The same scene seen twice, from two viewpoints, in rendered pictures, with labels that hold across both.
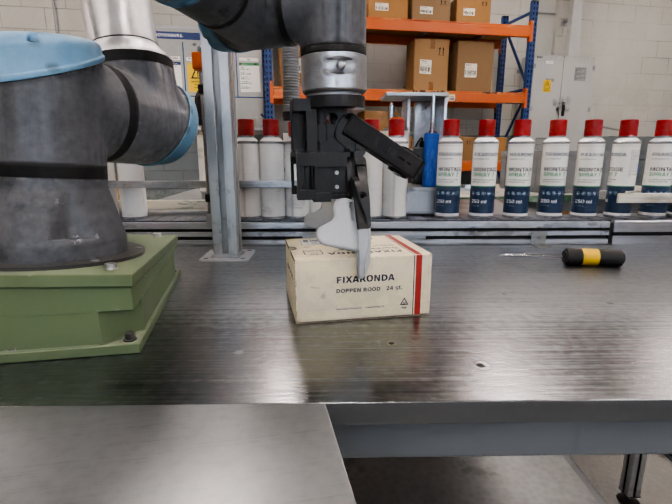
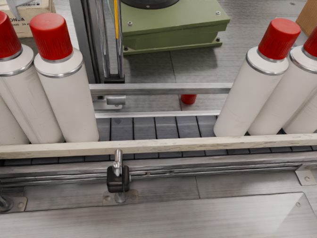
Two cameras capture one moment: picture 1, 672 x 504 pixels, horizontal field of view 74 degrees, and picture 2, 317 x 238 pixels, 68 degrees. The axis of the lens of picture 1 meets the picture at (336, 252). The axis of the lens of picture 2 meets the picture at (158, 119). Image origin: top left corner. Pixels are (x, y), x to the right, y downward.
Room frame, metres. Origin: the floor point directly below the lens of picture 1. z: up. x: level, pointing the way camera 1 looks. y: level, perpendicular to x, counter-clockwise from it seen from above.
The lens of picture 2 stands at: (1.18, 0.26, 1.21)
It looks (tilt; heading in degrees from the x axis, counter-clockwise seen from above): 52 degrees down; 169
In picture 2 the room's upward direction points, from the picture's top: 8 degrees clockwise
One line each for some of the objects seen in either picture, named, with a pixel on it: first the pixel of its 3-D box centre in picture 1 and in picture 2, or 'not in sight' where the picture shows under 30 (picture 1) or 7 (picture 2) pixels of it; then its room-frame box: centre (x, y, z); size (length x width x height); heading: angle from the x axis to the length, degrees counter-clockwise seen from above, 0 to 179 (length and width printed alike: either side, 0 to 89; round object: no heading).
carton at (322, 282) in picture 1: (352, 274); (20, 11); (0.55, -0.02, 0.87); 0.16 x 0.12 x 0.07; 101
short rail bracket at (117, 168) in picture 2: not in sight; (120, 183); (1.05, 0.25, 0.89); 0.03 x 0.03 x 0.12; 1
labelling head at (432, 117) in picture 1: (411, 155); not in sight; (1.06, -0.17, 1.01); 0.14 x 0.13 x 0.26; 91
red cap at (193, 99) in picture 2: not in sight; (189, 93); (0.83, 0.39, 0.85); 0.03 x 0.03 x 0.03
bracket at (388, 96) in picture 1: (412, 96); not in sight; (1.07, -0.17, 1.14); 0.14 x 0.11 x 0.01; 91
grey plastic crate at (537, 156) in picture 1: (564, 170); not in sight; (2.62, -1.32, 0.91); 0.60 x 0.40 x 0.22; 104
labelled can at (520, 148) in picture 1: (518, 169); not in sight; (0.97, -0.39, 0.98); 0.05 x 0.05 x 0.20
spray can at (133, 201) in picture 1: (130, 169); (249, 92); (0.96, 0.43, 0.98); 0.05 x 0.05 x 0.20
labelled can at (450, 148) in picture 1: (449, 169); not in sight; (0.97, -0.24, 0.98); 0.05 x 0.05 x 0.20
